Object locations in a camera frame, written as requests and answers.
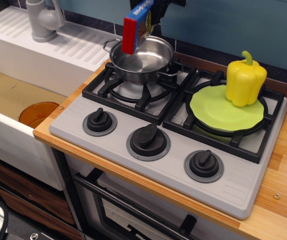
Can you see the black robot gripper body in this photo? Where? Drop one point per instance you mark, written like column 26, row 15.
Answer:
column 179, row 2

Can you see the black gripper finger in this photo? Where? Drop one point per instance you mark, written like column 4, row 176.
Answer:
column 158, row 10

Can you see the blue cookie box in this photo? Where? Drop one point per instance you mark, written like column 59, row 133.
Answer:
column 137, row 26

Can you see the yellow toy bell pepper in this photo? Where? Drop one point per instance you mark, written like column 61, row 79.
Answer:
column 244, row 80

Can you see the stainless steel pot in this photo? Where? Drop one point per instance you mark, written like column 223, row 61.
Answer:
column 153, row 58

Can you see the lime green plate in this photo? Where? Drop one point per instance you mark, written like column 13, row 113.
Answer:
column 211, row 107

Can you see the grey toy stove top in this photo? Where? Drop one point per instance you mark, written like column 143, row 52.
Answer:
column 234, row 193

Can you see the left black stove knob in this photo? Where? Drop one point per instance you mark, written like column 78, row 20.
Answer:
column 99, row 123

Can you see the black stove knob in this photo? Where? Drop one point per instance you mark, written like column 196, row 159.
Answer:
column 148, row 143
column 99, row 123
column 204, row 166

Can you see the middle black stove knob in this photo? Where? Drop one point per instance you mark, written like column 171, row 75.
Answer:
column 148, row 143

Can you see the right black stove knob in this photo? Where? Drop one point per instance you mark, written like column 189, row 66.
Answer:
column 204, row 166

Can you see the left black burner grate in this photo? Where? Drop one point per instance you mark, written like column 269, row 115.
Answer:
column 150, row 102

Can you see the black burner grate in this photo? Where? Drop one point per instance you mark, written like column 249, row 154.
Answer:
column 254, row 144
column 150, row 102

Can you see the grey toy faucet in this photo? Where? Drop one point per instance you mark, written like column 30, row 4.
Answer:
column 44, row 22

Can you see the white toy sink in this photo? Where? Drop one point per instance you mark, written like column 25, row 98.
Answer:
column 33, row 72

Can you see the right black burner grate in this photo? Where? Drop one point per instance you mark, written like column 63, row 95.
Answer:
column 254, row 144

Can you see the wooden drawer cabinet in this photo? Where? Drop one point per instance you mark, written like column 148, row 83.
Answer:
column 38, row 202

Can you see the oven door with handle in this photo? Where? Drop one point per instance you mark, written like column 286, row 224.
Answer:
column 122, row 211

